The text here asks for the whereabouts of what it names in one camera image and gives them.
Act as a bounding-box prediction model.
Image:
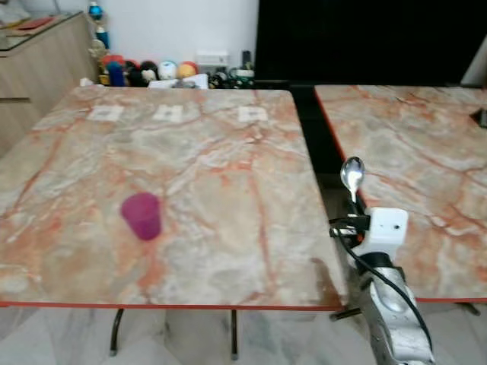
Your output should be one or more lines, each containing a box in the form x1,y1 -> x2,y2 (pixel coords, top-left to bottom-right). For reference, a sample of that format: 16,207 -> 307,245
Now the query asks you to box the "metal spoon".
340,157 -> 366,215

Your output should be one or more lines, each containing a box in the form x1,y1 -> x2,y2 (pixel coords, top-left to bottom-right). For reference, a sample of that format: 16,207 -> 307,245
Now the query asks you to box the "white paper label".
152,105 -> 185,123
88,105 -> 125,122
237,106 -> 269,123

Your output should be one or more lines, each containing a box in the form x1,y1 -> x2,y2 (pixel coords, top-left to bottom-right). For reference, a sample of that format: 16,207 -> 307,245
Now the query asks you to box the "straight black table leg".
230,309 -> 239,360

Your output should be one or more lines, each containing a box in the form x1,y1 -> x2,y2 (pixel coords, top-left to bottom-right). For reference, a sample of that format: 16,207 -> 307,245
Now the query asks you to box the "white power strip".
196,51 -> 230,70

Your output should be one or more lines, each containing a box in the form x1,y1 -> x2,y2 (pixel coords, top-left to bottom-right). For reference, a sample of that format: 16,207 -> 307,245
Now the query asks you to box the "purple plastic cup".
120,192 -> 164,242

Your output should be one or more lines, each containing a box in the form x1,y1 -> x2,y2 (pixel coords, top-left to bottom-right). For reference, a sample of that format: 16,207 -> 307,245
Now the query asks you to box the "orange round toy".
177,61 -> 199,80

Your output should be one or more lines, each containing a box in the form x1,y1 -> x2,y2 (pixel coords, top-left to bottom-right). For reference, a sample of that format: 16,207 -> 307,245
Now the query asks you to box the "white round toy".
158,61 -> 178,81

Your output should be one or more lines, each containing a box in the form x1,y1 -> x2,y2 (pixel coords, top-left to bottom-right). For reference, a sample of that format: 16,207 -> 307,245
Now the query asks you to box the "black toy figure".
126,60 -> 159,87

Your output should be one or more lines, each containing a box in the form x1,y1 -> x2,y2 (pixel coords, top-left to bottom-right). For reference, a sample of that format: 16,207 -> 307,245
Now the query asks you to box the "curved black table leg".
109,308 -> 126,357

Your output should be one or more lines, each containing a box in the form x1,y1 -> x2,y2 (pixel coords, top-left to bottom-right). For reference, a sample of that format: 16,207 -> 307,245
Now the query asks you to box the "red and blue toy figure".
101,54 -> 127,87

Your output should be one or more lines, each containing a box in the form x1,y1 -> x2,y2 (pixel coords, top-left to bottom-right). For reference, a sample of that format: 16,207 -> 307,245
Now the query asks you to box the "wooden cabinet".
0,11 -> 100,156

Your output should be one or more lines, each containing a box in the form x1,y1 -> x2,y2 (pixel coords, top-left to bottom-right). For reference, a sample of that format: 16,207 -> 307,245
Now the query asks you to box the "red flat item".
14,15 -> 56,33

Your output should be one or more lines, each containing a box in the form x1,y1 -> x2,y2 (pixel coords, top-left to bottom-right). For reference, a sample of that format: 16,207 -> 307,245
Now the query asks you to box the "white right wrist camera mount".
356,207 -> 409,259

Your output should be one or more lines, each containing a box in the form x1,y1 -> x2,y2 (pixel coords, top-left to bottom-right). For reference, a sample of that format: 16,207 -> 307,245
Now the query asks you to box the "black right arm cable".
332,225 -> 436,358

